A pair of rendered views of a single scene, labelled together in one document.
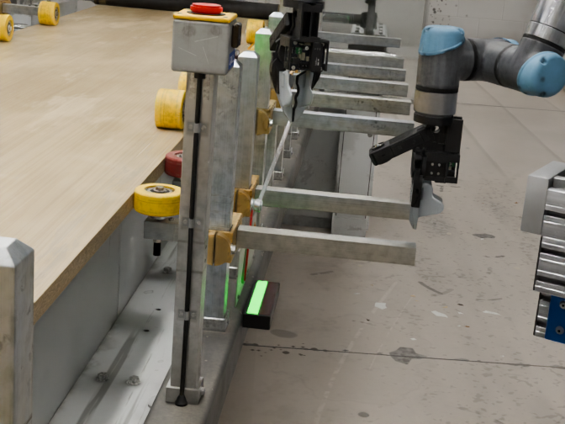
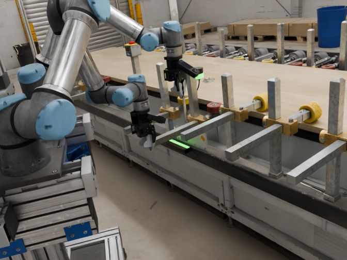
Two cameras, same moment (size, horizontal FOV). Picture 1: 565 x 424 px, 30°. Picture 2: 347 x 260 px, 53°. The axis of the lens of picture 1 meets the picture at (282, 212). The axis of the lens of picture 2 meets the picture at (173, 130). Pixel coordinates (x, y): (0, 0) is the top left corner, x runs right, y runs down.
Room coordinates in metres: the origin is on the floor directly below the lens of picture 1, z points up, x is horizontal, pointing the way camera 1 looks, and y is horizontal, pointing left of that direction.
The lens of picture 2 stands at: (3.07, -1.07, 1.51)
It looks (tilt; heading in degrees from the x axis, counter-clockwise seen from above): 23 degrees down; 141
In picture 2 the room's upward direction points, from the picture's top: 8 degrees counter-clockwise
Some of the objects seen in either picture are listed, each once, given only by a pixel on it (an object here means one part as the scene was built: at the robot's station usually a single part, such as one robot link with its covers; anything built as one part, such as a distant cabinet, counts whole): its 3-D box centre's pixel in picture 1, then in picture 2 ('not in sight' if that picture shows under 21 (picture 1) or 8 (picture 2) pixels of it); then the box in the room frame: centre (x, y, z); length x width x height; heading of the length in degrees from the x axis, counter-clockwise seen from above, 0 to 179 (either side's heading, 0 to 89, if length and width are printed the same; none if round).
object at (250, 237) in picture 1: (279, 241); (158, 118); (1.61, 0.00, 0.84); 0.43 x 0.03 x 0.04; 86
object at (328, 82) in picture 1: (307, 80); (336, 147); (2.61, -0.03, 0.95); 0.50 x 0.04 x 0.04; 86
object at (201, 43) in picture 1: (204, 44); (133, 50); (1.32, 0.11, 1.18); 0.07 x 0.07 x 0.08; 86
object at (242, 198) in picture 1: (239, 195); (199, 120); (1.85, 0.08, 0.85); 0.13 x 0.06 x 0.05; 176
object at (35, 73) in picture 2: not in sight; (34, 80); (1.52, -0.57, 1.21); 0.13 x 0.12 x 0.14; 140
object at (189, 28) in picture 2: not in sight; (173, 32); (-4.71, 5.67, 0.23); 2.41 x 0.77 x 0.17; 93
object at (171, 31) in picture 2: not in sight; (171, 34); (1.83, -0.01, 1.30); 0.09 x 0.08 x 0.11; 50
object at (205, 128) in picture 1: (192, 241); (140, 91); (1.32, 0.11, 0.93); 0.05 x 0.05 x 0.45; 86
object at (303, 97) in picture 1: (305, 97); (175, 90); (1.82, -0.02, 1.04); 0.06 x 0.03 x 0.09; 17
